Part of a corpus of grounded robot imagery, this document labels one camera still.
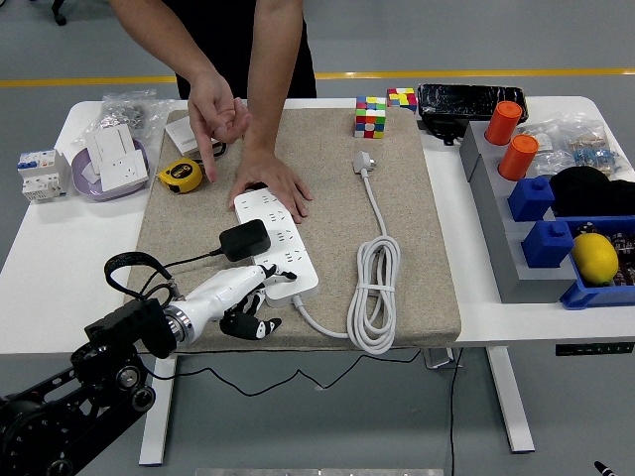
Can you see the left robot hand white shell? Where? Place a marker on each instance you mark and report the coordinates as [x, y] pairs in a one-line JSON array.
[[218, 295]]

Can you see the clear bag metal parts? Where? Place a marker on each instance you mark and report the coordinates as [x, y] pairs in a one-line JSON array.
[[124, 114]]

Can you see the black plug adapter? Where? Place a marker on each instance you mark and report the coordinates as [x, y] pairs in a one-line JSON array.
[[245, 239]]

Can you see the person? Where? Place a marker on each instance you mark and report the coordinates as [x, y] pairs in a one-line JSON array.
[[223, 39]]

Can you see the purple plate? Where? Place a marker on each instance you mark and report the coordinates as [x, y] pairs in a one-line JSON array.
[[83, 189]]

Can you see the dark brown packets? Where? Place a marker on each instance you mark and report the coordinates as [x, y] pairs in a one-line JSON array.
[[625, 258]]

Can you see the white switch box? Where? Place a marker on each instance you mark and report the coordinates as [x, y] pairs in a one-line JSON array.
[[111, 144]]

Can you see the person's left forearm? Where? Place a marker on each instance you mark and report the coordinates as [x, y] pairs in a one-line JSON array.
[[275, 59]]

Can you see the person's right hand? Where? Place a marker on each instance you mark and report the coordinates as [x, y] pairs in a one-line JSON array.
[[213, 104]]

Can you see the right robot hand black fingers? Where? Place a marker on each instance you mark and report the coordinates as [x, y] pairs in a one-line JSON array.
[[605, 469]]

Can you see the blue plastic bin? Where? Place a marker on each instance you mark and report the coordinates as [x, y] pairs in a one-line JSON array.
[[595, 297]]

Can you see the silver under-table bracket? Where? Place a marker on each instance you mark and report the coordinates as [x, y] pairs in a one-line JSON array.
[[439, 359]]

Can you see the black plastic tray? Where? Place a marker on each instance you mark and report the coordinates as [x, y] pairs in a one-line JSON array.
[[466, 99]]

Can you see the small white plastic piece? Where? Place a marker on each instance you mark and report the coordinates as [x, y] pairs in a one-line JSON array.
[[90, 173]]

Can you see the white power strip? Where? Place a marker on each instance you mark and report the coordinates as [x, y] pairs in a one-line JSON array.
[[303, 292]]

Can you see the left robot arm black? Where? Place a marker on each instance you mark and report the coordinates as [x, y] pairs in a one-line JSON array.
[[129, 327]]

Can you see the orange cylinder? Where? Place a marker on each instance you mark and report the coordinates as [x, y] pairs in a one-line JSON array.
[[502, 124], [518, 158]]

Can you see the blue block with knob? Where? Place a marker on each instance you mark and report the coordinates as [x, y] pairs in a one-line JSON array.
[[546, 245], [531, 198]]

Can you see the stickerless puzzle cube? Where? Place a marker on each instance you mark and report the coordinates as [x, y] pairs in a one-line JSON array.
[[402, 99]]

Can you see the black chair base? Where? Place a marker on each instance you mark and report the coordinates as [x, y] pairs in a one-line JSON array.
[[59, 19]]

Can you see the grey stepped block stand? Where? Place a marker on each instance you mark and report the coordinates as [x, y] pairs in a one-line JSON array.
[[496, 208]]

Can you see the clear bag blue components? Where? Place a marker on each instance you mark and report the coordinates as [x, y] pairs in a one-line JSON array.
[[595, 151]]

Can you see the white-edged puzzle cube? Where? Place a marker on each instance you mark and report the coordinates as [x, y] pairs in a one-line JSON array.
[[370, 119]]

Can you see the grey-brown mat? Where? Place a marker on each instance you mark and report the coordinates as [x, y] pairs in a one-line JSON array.
[[322, 163]]

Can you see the person's left hand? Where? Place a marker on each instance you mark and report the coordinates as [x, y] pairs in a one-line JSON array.
[[270, 171]]

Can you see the white table leg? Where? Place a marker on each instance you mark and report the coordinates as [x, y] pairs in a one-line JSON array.
[[156, 431], [511, 406]]

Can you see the large yellow tape measure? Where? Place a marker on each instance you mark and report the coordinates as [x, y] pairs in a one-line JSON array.
[[179, 174]]

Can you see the dark dotted small object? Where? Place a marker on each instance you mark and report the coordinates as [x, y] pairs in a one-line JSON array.
[[588, 229]]

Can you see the black table control panel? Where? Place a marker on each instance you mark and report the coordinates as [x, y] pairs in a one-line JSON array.
[[595, 349]]

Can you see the white circuit breaker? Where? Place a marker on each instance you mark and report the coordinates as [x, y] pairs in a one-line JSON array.
[[42, 181]]

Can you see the clear bag white parts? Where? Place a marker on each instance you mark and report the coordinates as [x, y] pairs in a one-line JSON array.
[[543, 141]]

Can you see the person's right forearm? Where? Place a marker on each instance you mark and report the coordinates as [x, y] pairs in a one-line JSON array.
[[159, 39]]

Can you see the yellow lemon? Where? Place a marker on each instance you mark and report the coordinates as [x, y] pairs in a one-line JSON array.
[[595, 258]]

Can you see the black cloth bundle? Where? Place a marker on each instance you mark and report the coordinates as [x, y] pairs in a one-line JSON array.
[[580, 191]]

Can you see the white wall socket panel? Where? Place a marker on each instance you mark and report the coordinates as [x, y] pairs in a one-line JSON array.
[[124, 173]]

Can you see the white wall switch panel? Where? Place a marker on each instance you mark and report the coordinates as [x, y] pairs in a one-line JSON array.
[[181, 134]]

